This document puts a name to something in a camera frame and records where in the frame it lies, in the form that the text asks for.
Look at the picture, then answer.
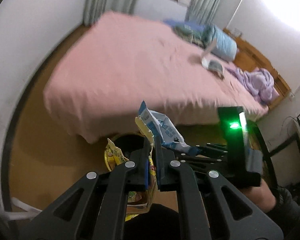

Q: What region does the yellow snack wrapper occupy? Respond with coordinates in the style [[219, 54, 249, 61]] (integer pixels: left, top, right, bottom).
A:
[[104, 115, 158, 222]]

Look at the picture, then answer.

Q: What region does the blue white plastic package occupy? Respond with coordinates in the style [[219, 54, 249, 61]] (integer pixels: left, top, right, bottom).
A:
[[138, 101, 202, 156]]

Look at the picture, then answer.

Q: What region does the right hand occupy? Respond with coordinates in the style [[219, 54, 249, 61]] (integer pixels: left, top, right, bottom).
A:
[[240, 179, 276, 213]]

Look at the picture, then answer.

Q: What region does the purple blanket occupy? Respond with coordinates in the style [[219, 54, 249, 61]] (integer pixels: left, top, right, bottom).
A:
[[226, 67, 279, 105]]

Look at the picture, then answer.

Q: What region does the wooden headboard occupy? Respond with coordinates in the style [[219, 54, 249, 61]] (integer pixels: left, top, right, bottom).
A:
[[223, 28, 291, 111]]

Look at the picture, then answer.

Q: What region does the blue pillow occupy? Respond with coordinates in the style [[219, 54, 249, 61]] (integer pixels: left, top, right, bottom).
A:
[[164, 19, 237, 62]]

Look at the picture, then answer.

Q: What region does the pink bed sheet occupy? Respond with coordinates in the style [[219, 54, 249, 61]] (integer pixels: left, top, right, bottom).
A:
[[43, 12, 268, 144]]

